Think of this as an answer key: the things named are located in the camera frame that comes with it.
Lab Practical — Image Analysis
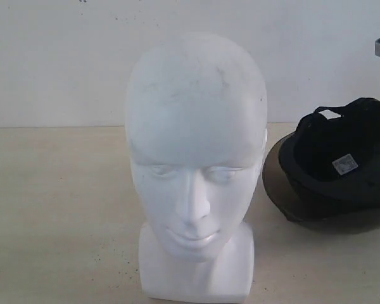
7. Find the black helmet with tinted visor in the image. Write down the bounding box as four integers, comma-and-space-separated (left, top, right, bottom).
262, 97, 380, 234

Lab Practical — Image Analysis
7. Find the white mannequin head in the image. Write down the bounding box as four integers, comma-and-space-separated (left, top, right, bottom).
125, 32, 267, 303

